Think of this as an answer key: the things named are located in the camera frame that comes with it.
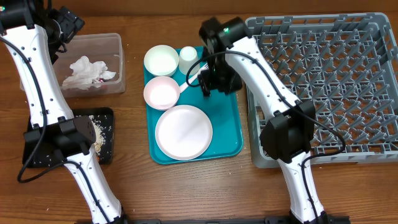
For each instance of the black plastic tray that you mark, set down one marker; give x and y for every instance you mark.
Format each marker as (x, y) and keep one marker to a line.
(107, 137)

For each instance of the white paper cup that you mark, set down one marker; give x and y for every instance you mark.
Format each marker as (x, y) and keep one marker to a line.
(187, 57)

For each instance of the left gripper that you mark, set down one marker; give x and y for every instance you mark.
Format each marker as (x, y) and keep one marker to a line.
(69, 22)

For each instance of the teal serving tray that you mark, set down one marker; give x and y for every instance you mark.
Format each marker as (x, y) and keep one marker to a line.
(221, 109)

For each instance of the white plastic fork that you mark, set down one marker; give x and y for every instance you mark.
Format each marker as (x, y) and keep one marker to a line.
(184, 86)

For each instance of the white napkin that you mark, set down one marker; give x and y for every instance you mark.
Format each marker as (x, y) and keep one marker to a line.
(84, 72)
(102, 73)

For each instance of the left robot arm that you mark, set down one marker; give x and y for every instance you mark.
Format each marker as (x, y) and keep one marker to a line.
(34, 34)

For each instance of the rice and peanut pile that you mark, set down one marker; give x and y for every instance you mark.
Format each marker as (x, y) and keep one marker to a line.
(100, 135)

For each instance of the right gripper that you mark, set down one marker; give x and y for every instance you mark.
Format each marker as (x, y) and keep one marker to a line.
(212, 81)

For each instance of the white round plate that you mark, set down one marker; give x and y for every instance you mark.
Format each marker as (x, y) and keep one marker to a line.
(183, 132)

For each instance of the clear plastic bin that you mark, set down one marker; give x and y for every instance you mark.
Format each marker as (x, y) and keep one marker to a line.
(97, 47)

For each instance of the white bowl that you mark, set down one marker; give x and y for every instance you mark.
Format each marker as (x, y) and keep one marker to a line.
(161, 93)
(161, 61)

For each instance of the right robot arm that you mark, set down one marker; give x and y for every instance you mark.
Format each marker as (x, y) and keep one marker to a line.
(234, 60)

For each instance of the grey dishwasher rack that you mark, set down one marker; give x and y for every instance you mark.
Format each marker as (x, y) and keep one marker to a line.
(347, 65)

